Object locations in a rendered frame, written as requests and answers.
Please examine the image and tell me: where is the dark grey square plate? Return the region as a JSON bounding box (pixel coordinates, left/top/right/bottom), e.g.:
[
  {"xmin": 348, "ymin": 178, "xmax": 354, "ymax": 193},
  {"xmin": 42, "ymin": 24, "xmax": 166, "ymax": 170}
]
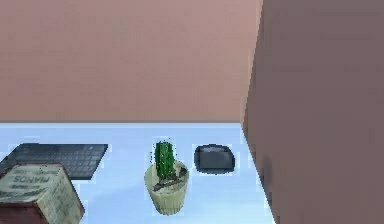
[{"xmin": 193, "ymin": 143, "xmax": 236, "ymax": 175}]

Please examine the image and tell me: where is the green cactus in cream pot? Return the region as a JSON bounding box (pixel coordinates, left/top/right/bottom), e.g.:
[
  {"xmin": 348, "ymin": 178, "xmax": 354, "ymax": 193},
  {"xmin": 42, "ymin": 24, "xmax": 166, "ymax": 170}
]
[{"xmin": 143, "ymin": 140, "xmax": 190, "ymax": 216}]

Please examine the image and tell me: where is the black keyboard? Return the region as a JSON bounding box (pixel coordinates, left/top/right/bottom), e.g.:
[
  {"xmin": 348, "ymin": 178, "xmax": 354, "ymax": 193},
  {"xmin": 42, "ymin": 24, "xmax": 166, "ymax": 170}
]
[{"xmin": 0, "ymin": 143, "xmax": 109, "ymax": 181}]

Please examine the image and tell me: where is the beige printed box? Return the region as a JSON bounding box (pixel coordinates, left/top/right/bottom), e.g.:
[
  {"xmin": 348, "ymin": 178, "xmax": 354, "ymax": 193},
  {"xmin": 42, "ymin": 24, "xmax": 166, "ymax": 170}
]
[{"xmin": 0, "ymin": 162, "xmax": 86, "ymax": 224}]

